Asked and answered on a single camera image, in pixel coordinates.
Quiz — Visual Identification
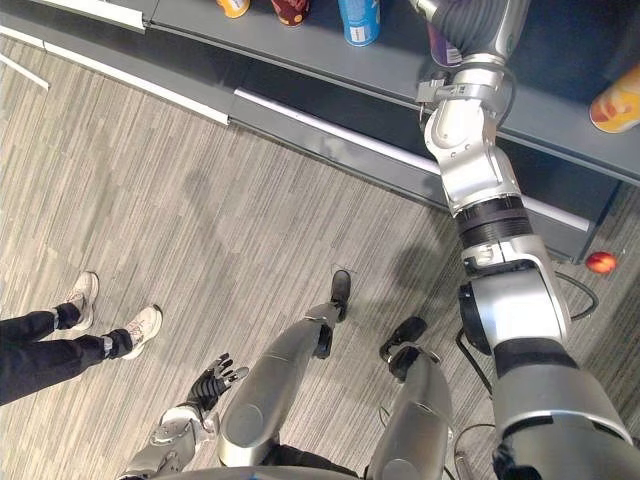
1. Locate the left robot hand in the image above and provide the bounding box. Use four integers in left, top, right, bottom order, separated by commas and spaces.
186, 352, 250, 414

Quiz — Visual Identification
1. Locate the white shelf label rail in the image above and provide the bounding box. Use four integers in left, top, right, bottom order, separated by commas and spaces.
233, 88, 443, 176
34, 0, 147, 34
519, 193, 592, 234
43, 41, 231, 126

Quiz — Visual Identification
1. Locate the dark grey shelf unit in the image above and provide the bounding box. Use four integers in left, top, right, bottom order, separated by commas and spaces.
0, 0, 640, 266

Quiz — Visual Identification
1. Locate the right robot leg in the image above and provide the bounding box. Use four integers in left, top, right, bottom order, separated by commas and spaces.
366, 315, 455, 480

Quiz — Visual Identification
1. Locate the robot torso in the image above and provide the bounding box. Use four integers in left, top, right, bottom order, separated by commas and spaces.
172, 443, 369, 480

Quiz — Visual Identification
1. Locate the red round fruit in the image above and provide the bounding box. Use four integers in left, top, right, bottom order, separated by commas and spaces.
585, 251, 619, 276

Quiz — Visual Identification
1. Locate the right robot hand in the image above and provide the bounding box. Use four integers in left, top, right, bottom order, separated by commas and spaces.
408, 0, 531, 56

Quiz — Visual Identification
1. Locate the robot leg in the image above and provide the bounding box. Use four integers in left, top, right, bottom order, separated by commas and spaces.
217, 269, 353, 467
366, 315, 455, 480

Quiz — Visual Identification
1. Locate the person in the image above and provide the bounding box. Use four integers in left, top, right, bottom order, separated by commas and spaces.
0, 270, 164, 407

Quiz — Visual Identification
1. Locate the black cable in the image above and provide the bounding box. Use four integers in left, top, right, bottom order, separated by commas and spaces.
453, 327, 497, 402
553, 271, 600, 322

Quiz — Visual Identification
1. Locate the blue chips can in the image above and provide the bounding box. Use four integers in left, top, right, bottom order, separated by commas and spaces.
337, 0, 383, 48

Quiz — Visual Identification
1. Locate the purple chips can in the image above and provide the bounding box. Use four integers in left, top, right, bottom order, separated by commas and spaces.
426, 19, 467, 69

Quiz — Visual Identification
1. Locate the maroon chips can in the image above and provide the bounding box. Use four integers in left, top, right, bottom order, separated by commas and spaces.
270, 0, 312, 28

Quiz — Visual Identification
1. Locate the white floor strip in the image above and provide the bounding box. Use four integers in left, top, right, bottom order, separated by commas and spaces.
0, 51, 51, 92

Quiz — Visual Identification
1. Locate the left robot leg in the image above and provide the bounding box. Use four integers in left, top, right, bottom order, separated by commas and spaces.
217, 269, 353, 467

